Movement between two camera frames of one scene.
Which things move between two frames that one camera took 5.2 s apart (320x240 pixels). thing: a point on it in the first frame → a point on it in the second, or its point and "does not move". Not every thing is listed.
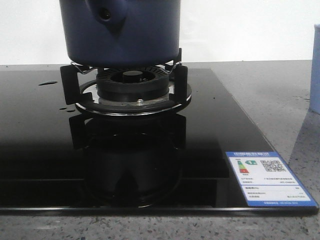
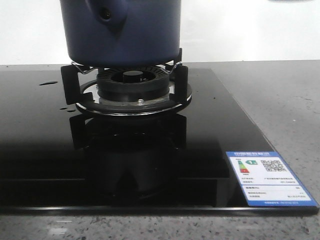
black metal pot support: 84,94 does not move
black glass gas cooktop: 55,160 does not move
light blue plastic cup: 314,103 → 293,1
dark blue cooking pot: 121,33 does not move
